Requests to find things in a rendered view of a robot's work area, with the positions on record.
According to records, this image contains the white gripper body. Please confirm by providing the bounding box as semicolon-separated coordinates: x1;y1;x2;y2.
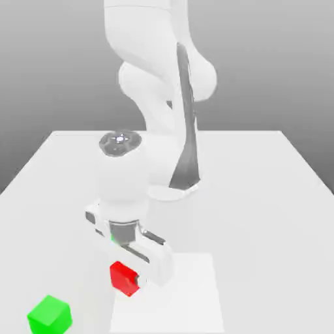
108;231;175;287

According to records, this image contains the small red cube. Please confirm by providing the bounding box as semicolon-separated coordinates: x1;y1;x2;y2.
109;260;141;298

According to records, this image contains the small green cube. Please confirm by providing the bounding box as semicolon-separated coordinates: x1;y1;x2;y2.
26;294;73;334

